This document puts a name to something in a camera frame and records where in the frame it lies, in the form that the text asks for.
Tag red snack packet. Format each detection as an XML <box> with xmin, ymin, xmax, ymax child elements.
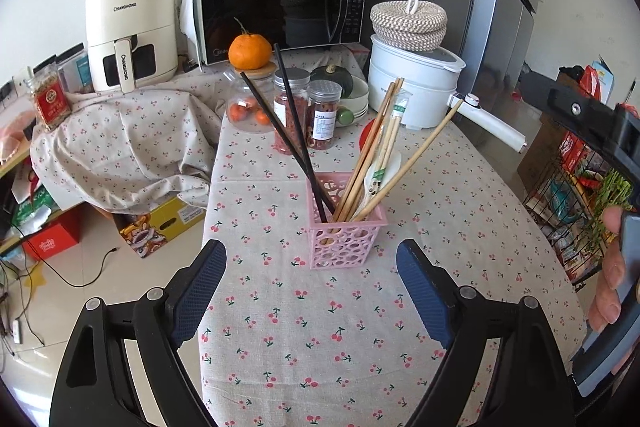
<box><xmin>560</xmin><ymin>132</ymin><xmax>598</xmax><ymax>170</ymax></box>

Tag pale printed chopstick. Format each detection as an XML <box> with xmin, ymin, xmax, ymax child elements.
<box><xmin>347</xmin><ymin>92</ymin><xmax>406</xmax><ymax>220</ymax></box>
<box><xmin>350</xmin><ymin>89</ymin><xmax>411</xmax><ymax>220</ymax></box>

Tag pink perforated utensil basket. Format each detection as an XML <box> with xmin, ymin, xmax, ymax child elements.
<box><xmin>306</xmin><ymin>172</ymin><xmax>388</xmax><ymax>270</ymax></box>

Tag woven rope basket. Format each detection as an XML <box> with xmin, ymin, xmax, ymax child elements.
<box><xmin>370</xmin><ymin>0</ymin><xmax>449</xmax><ymax>52</ymax></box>

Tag black chopstick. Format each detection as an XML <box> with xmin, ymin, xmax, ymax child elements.
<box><xmin>241</xmin><ymin>72</ymin><xmax>336</xmax><ymax>215</ymax></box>
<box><xmin>272</xmin><ymin>43</ymin><xmax>328</xmax><ymax>224</ymax></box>

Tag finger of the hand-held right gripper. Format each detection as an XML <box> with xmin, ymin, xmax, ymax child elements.
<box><xmin>520</xmin><ymin>77</ymin><xmax>621</xmax><ymax>142</ymax></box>

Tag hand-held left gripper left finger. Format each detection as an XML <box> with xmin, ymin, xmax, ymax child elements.
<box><xmin>49</xmin><ymin>239</ymin><xmax>228</xmax><ymax>427</ymax></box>

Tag red plastic object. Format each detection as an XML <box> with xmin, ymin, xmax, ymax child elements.
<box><xmin>360</xmin><ymin>119</ymin><xmax>386</xmax><ymax>158</ymax></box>

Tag orange tangerine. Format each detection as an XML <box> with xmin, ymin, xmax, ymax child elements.
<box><xmin>228</xmin><ymin>32</ymin><xmax>268</xmax><ymax>70</ymax></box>

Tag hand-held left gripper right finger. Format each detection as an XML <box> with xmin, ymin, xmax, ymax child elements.
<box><xmin>396</xmin><ymin>239</ymin><xmax>593</xmax><ymax>427</ymax></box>

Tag teal snack packet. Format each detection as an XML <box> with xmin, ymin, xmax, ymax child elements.
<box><xmin>550</xmin><ymin>184</ymin><xmax>576</xmax><ymax>218</ymax></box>

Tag dark green squash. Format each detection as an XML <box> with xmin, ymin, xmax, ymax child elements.
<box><xmin>310</xmin><ymin>64</ymin><xmax>353</xmax><ymax>100</ymax></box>

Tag jar with red label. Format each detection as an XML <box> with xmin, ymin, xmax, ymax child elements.
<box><xmin>25</xmin><ymin>74</ymin><xmax>73</xmax><ymax>130</ymax></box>

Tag black wire rack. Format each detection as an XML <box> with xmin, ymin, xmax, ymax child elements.
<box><xmin>522</xmin><ymin>147</ymin><xmax>640</xmax><ymax>283</ymax></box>

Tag yellow printed cardboard box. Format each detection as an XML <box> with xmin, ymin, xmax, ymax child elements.
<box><xmin>112</xmin><ymin>194</ymin><xmax>206</xmax><ymax>258</ymax></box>

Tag plain wooden chopstick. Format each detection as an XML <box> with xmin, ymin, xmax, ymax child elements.
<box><xmin>340</xmin><ymin>80</ymin><xmax>399</xmax><ymax>214</ymax></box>
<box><xmin>360</xmin><ymin>99</ymin><xmax>464</xmax><ymax>219</ymax></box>
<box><xmin>350</xmin><ymin>83</ymin><xmax>392</xmax><ymax>188</ymax></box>
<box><xmin>332</xmin><ymin>78</ymin><xmax>405</xmax><ymax>222</ymax></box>

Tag cream air fryer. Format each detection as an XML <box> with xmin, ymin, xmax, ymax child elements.
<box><xmin>84</xmin><ymin>0</ymin><xmax>180</xmax><ymax>92</ymax></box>

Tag clear spice jar red contents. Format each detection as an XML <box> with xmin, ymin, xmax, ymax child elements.
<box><xmin>272</xmin><ymin>69</ymin><xmax>312</xmax><ymax>155</ymax></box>
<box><xmin>306</xmin><ymin>79</ymin><xmax>343</xmax><ymax>150</ymax></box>

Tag bunch of green vegetables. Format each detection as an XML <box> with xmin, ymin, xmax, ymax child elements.
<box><xmin>592</xmin><ymin>169</ymin><xmax>633</xmax><ymax>248</ymax></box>

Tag white electric cooking pot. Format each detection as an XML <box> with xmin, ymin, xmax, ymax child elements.
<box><xmin>368</xmin><ymin>34</ymin><xmax>528</xmax><ymax>152</ymax></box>

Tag glass jar with wooden lid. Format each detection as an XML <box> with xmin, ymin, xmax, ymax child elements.
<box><xmin>222</xmin><ymin>62</ymin><xmax>278</xmax><ymax>135</ymax></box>

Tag red box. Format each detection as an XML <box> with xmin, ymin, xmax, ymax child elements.
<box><xmin>22</xmin><ymin>209</ymin><xmax>83</xmax><ymax>260</ymax></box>

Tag black cable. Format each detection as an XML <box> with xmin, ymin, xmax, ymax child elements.
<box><xmin>0</xmin><ymin>247</ymin><xmax>118</xmax><ymax>290</ymax></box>

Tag black microwave oven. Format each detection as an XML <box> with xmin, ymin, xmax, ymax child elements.
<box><xmin>187</xmin><ymin>0</ymin><xmax>369</xmax><ymax>66</ymax></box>

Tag person's right hand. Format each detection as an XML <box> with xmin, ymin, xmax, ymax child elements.
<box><xmin>587</xmin><ymin>204</ymin><xmax>627</xmax><ymax>333</ymax></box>

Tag stack of white bowls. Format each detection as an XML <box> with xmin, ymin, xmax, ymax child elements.
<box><xmin>340</xmin><ymin>77</ymin><xmax>371</xmax><ymax>128</ymax></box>

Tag grey refrigerator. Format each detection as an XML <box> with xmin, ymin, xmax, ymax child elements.
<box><xmin>350</xmin><ymin>0</ymin><xmax>546</xmax><ymax>148</ymax></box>

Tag clear plastic container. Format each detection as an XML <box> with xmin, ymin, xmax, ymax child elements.
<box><xmin>57</xmin><ymin>49</ymin><xmax>93</xmax><ymax>95</ymax></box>

